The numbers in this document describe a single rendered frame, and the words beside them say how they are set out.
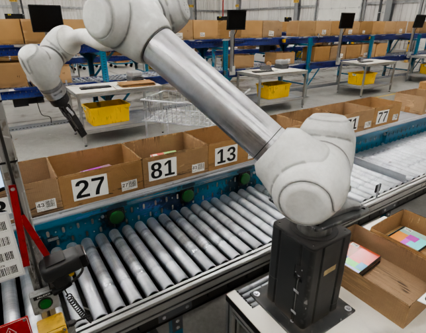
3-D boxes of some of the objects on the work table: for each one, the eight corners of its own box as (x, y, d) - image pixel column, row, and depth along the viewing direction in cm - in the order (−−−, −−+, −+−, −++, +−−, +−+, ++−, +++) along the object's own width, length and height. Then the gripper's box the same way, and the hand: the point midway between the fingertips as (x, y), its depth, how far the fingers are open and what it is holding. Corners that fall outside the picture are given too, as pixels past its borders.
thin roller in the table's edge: (236, 293, 125) (236, 289, 124) (290, 266, 138) (290, 263, 138) (239, 296, 123) (239, 293, 122) (294, 269, 137) (294, 265, 136)
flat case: (433, 242, 147) (434, 239, 147) (411, 258, 138) (411, 255, 137) (403, 228, 158) (403, 225, 157) (380, 241, 148) (381, 238, 147)
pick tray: (403, 330, 108) (410, 306, 104) (309, 265, 137) (313, 245, 133) (442, 293, 122) (450, 271, 118) (351, 241, 151) (355, 222, 147)
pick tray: (462, 300, 119) (471, 278, 115) (365, 246, 148) (369, 226, 144) (493, 269, 134) (501, 249, 130) (399, 225, 163) (403, 208, 159)
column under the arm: (355, 312, 114) (374, 232, 101) (301, 348, 101) (315, 263, 88) (299, 269, 134) (309, 197, 121) (249, 295, 121) (253, 218, 108)
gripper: (37, 90, 135) (63, 127, 155) (59, 110, 127) (85, 147, 146) (53, 80, 138) (77, 118, 157) (76, 98, 130) (98, 137, 149)
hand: (77, 127), depth 149 cm, fingers open, 5 cm apart
